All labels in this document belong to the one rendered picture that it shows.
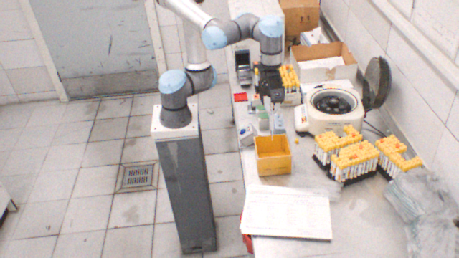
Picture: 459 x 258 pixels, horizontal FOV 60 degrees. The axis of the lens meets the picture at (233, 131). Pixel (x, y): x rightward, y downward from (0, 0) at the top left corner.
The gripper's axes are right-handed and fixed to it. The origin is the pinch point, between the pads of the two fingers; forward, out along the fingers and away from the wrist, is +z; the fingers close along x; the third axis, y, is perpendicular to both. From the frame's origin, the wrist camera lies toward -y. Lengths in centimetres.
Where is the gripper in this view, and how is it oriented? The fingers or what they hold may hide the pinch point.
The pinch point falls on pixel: (272, 112)
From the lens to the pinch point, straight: 147.4
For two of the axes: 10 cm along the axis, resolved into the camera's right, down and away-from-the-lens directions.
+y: -0.7, -6.3, 7.8
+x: -10.0, 0.9, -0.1
